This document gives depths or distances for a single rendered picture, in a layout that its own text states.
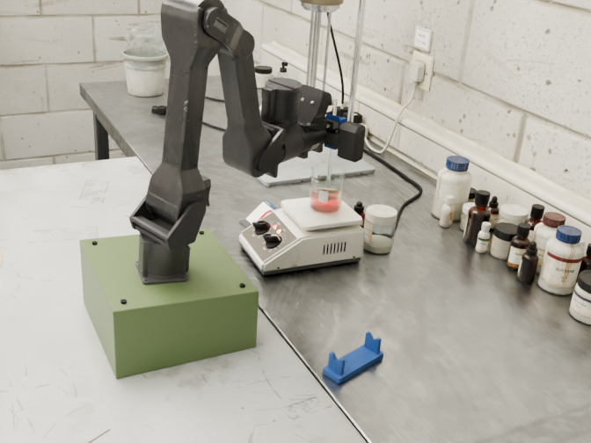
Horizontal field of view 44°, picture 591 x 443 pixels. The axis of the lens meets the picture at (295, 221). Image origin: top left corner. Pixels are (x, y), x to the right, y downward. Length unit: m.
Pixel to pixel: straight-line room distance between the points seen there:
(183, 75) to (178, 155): 0.11
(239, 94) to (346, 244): 0.41
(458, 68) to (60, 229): 0.97
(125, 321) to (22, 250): 0.44
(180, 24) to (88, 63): 2.74
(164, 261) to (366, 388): 0.33
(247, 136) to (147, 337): 0.32
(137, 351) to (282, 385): 0.21
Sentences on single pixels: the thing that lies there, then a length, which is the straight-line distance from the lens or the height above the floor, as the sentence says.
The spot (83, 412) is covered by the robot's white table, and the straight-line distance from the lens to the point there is 1.01.
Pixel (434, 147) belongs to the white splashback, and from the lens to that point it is 1.79.
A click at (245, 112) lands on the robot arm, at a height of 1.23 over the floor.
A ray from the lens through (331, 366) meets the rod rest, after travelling 1.06.
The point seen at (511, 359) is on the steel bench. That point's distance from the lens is 1.17.
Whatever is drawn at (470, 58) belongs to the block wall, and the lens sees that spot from 1.75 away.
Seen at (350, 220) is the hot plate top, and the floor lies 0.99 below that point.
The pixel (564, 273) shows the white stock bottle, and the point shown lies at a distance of 1.36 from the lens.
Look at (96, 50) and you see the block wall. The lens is 3.67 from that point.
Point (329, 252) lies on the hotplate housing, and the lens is 1.32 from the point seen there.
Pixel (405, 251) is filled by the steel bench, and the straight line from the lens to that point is 1.43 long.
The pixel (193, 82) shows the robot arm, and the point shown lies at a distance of 0.97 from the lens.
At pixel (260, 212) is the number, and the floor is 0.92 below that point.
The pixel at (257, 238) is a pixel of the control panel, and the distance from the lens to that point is 1.33.
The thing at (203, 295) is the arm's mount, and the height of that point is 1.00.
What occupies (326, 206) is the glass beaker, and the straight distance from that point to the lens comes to 1.32.
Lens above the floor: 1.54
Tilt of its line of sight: 25 degrees down
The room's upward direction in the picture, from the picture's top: 4 degrees clockwise
